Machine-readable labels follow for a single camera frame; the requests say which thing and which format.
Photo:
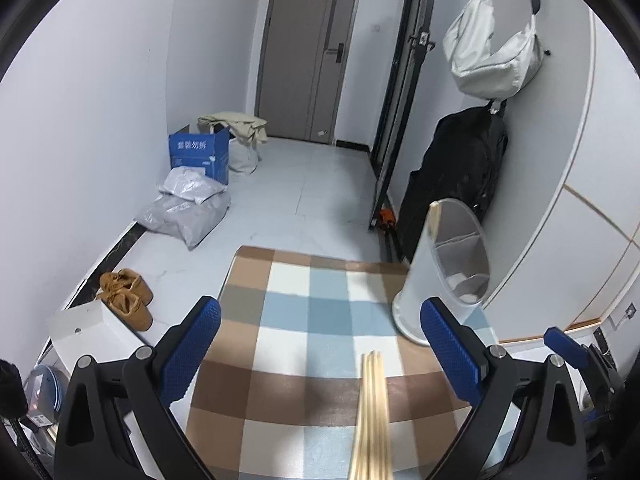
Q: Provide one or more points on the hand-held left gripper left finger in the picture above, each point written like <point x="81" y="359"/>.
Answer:
<point x="195" y="345"/>

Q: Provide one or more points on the blue cardboard box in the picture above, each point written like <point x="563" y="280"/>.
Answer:
<point x="197" y="152"/>

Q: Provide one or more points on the beige cloth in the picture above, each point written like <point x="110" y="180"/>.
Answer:
<point x="235" y="122"/>

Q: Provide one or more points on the bunch of wooden chopsticks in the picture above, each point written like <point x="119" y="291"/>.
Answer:
<point x="371" y="420"/>

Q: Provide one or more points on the wall socket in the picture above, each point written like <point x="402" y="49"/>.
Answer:
<point x="631" y="310"/>

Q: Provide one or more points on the grey door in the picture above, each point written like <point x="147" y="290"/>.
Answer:
<point x="300" y="60"/>

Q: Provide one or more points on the white shoulder bag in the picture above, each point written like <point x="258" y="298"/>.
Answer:
<point x="480" y="60"/>

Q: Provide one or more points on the dark fuzzy object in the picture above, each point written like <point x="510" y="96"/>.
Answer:
<point x="11" y="385"/>

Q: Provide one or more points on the black hanging backpack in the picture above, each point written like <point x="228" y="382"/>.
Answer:
<point x="450" y="170"/>

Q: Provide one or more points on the wooden chopstick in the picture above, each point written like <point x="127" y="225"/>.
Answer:
<point x="435" y="220"/>

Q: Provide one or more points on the checkered cloth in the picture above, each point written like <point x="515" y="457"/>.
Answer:
<point x="300" y="310"/>

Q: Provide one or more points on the small grey plastic parcel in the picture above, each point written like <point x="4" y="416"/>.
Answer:
<point x="192" y="185"/>

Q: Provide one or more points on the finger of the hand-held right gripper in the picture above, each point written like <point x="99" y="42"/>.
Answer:
<point x="565" y="342"/>

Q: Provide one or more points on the white cabinet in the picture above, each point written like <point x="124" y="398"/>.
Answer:
<point x="575" y="185"/>

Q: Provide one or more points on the white utensil holder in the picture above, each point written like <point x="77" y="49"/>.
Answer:
<point x="420" y="280"/>

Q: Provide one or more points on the large grey plastic parcel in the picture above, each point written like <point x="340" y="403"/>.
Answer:
<point x="185" y="220"/>

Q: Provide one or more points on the white box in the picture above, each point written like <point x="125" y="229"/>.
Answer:
<point x="85" y="325"/>

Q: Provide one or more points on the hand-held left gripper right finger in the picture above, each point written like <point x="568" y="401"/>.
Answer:
<point x="450" y="345"/>

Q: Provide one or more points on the white sack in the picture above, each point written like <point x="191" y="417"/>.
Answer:
<point x="242" y="157"/>

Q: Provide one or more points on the orange black tool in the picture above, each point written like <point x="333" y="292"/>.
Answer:
<point x="385" y="217"/>

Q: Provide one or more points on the brown shoe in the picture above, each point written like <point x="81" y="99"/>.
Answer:
<point x="125" y="305"/>
<point x="137" y="287"/>

